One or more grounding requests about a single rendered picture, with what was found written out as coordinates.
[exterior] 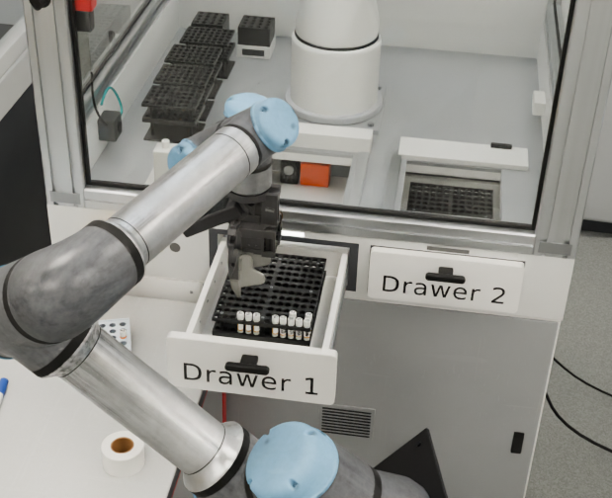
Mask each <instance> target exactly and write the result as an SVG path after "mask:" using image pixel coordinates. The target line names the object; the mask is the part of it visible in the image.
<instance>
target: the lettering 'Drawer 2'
mask: <svg viewBox="0 0 612 498"><path fill-rule="evenodd" d="M386 278H392V279H394V280H395V281H396V286H395V288H394V289H393V290H385V288H386ZM398 285H399V282H398V279H397V278H395V277H392V276H384V281H383V291H396V290H397V289H398ZM416 285H423V286H424V288H416V289H414V293H415V294H417V295H422V294H423V295H426V285H425V284H423V283H416ZM431 286H432V290H433V295H434V296H437V294H438V292H439V290H440V289H441V292H442V296H443V297H446V295H447V293H448V291H449V289H450V287H448V288H447V290H446V292H445V294H444V291H443V286H439V288H438V290H437V291H436V293H435V289H434V285H431ZM493 289H494V290H502V294H501V295H500V296H498V297H497V298H495V299H493V300H492V301H491V302H492V303H501V304H503V302H501V301H496V300H497V299H499V298H501V297H502V296H504V294H505V290H504V289H502V288H493ZM417 290H424V292H423V293H417V292H416V291H417ZM457 290H464V292H457ZM475 291H481V290H475V289H472V296H471V300H473V299H474V293H475ZM456 293H459V294H467V291H466V289H464V288H456V289H454V292H453V295H454V297H455V298H456V299H466V298H465V297H463V298H460V297H457V296H456Z"/></svg>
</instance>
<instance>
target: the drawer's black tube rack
mask: <svg viewBox="0 0 612 498"><path fill-rule="evenodd" d="M276 257H278V258H271V263H270V264H269V265H267V266H261V267H254V269H255V270H257V271H259V272H261V273H262V274H264V276H265V282H264V284H262V285H258V286H250V287H242V288H241V297H237V296H236V295H235V293H234V291H233V290H232V288H231V285H230V281H228V280H229V275H228V273H227V276H226V279H225V282H224V285H223V287H222V290H221V293H220V296H219V300H218V303H217V306H216V309H215V312H220V313H221V314H223V313H229V314H237V312H238V311H243V312H244V315H245V313H246V312H251V313H252V316H253V314H254V313H256V312H257V313H259V314H260V317H261V318H262V319H263V318H264V317H265V318H272V316H273V315H278V316H279V319H280V317H281V316H286V317H287V320H288V318H289V317H290V311H291V310H294V311H295V312H296V313H297V317H296V319H297V318H298V317H300V318H302V319H303V323H304V320H305V319H306V313H307V312H310V313H311V314H312V320H311V322H310V323H312V324H311V332H310V334H309V340H308V341H306V340H304V331H302V339H301V340H297V339H296V332H294V338H293V339H289V338H288V330H287V329H286V337H285V338H281V337H280V329H279V330H278V336H277V337H273V336H272V328H270V327H261V326H260V330H259V334H258V335H254V334H253V325H251V333H250V334H246V333H245V325H244V324H243V333H238V332H237V324H235V323H226V322H218V321H216V323H215V325H214V328H213V336H221V337H228V338H237V339H246V340H254V341H262V342H272V343H280V344H289V345H297V346H306V347H309V346H310V342H311V337H312V333H313V329H314V324H315V320H316V316H317V312H318V307H319V303H320V299H321V294H322V290H323V285H324V281H325V277H326V271H324V270H325V265H326V261H327V259H326V258H317V257H308V256H299V255H290V254H280V253H276ZM284 258H288V259H284ZM292 259H295V260H292ZM300 259H301V261H300ZM306 260H309V261H306ZM313 261H316V262H313ZM272 262H276V263H272ZM320 262H324V263H320ZM282 263H286V264H282ZM290 264H294V265H290ZM297 265H301V266H297ZM305 266H308V267H305ZM312 266H315V268H313V267H312ZM320 267H322V268H320ZM226 287H227V288H226ZM224 292H225V293H224ZM222 298H223V299H222ZM219 304H221V305H219ZM217 310H219V311H217ZM296 319H295V321H296Z"/></svg>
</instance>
